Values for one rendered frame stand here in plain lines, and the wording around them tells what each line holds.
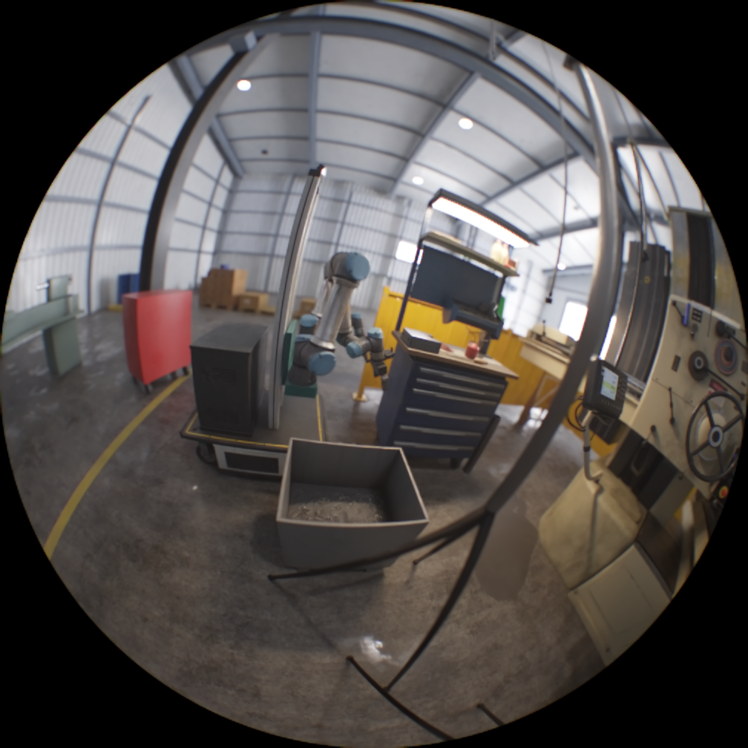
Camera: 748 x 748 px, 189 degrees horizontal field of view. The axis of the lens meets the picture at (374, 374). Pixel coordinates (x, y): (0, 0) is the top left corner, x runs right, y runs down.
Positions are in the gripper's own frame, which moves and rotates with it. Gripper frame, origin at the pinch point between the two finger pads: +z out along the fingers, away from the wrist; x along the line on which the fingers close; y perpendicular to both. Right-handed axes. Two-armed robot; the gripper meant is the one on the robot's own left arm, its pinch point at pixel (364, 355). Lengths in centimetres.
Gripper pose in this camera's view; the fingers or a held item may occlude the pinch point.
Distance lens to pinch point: 164.2
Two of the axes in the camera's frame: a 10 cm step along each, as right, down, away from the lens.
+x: -1.6, -2.8, 9.5
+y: 9.7, -2.2, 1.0
